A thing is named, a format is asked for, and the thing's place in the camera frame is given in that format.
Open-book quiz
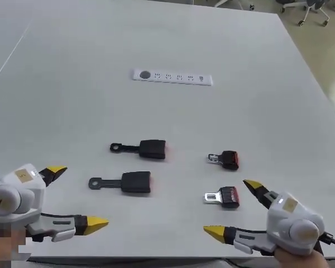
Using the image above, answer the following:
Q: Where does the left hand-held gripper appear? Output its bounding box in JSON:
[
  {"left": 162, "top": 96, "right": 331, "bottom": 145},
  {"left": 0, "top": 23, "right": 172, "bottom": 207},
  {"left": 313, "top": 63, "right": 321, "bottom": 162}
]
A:
[{"left": 0, "top": 163, "right": 110, "bottom": 243}]

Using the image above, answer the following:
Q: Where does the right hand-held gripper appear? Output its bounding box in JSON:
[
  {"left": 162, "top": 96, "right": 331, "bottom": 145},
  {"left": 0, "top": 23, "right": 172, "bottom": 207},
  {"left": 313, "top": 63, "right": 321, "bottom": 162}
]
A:
[{"left": 203, "top": 179, "right": 326, "bottom": 256}]

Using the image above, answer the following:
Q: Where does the metal seat belt tongue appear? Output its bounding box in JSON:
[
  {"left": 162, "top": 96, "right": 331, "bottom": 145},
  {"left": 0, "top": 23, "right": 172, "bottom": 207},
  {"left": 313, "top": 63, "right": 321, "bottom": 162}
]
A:
[
  {"left": 204, "top": 186, "right": 240, "bottom": 209},
  {"left": 206, "top": 150, "right": 240, "bottom": 171}
]

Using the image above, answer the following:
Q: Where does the black seat belt buckle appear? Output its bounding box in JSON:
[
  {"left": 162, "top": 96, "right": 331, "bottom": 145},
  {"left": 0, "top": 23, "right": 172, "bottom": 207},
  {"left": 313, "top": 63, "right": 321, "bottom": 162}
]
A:
[
  {"left": 88, "top": 171, "right": 152, "bottom": 194},
  {"left": 109, "top": 139, "right": 167, "bottom": 161}
]

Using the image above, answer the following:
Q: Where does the person's right hand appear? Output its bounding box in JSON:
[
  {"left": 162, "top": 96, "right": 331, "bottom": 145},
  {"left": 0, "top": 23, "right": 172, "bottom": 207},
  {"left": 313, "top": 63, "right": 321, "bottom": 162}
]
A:
[{"left": 273, "top": 248, "right": 329, "bottom": 268}]

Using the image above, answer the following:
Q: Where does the white power strip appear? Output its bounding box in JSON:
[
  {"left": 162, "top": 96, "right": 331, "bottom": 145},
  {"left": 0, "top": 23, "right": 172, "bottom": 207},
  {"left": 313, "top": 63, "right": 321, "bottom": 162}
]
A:
[{"left": 132, "top": 68, "right": 214, "bottom": 87}]

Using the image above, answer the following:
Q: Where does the office chair with castors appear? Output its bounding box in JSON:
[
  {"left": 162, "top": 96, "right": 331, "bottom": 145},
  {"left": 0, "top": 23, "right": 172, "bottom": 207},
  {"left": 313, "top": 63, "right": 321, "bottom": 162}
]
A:
[
  {"left": 275, "top": 0, "right": 332, "bottom": 27},
  {"left": 213, "top": 0, "right": 256, "bottom": 8}
]

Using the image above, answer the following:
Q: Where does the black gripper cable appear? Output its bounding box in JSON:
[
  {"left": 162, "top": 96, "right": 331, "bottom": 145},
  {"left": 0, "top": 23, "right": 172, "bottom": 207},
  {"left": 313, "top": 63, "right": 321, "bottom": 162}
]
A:
[{"left": 320, "top": 232, "right": 335, "bottom": 255}]

